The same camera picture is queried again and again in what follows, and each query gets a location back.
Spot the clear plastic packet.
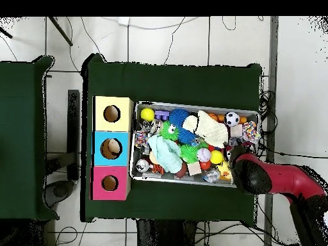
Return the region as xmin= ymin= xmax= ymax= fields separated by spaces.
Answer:
xmin=202 ymin=168 xmax=221 ymax=183

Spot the yellow plush toy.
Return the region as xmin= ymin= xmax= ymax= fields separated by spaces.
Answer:
xmin=216 ymin=161 xmax=233 ymax=182

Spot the silver mesh bin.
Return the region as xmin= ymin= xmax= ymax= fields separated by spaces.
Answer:
xmin=129 ymin=101 xmax=261 ymax=188

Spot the wooden box with three holes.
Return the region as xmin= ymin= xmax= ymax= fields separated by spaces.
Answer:
xmin=90 ymin=95 xmax=134 ymax=201

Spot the green spiky toy with eyes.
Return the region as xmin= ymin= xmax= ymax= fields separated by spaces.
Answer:
xmin=158 ymin=120 xmax=181 ymax=141

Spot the mint knit cloth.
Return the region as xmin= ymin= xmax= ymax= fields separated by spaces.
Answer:
xmin=147 ymin=134 xmax=183 ymax=174

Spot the blue spiky ball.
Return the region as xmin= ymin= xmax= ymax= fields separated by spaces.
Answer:
xmin=168 ymin=108 xmax=191 ymax=128

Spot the large yellow ball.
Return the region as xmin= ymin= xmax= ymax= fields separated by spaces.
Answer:
xmin=140 ymin=107 xmax=155 ymax=122

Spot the silver soda can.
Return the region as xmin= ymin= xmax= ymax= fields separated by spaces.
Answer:
xmin=135 ymin=158 xmax=151 ymax=173

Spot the white baseball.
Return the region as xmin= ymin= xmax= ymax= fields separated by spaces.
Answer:
xmin=196 ymin=147 xmax=212 ymax=163

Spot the cream knit cloth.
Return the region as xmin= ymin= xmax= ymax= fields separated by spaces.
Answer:
xmin=182 ymin=110 xmax=229 ymax=149

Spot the dark green table cloth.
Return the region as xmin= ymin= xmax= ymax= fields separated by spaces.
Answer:
xmin=80 ymin=53 xmax=263 ymax=222

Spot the small yellow ball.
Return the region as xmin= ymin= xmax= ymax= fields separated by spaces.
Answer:
xmin=209 ymin=149 xmax=224 ymax=165

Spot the black and white soccer ball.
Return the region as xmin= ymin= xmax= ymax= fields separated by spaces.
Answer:
xmin=225 ymin=111 xmax=241 ymax=127

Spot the black upright panel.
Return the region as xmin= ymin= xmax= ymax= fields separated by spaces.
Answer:
xmin=67 ymin=89 xmax=81 ymax=181

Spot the grey round stand base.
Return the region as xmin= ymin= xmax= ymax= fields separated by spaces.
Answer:
xmin=44 ymin=179 xmax=76 ymax=209

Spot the green cloth side table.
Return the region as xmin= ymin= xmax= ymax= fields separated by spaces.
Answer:
xmin=0 ymin=55 xmax=60 ymax=221

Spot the black tripod leg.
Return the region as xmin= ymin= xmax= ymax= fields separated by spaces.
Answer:
xmin=47 ymin=16 xmax=74 ymax=47

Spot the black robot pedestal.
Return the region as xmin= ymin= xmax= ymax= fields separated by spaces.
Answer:
xmin=136 ymin=219 xmax=198 ymax=246

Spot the grey metal post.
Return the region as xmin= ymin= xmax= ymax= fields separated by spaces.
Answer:
xmin=263 ymin=16 xmax=279 ymax=246

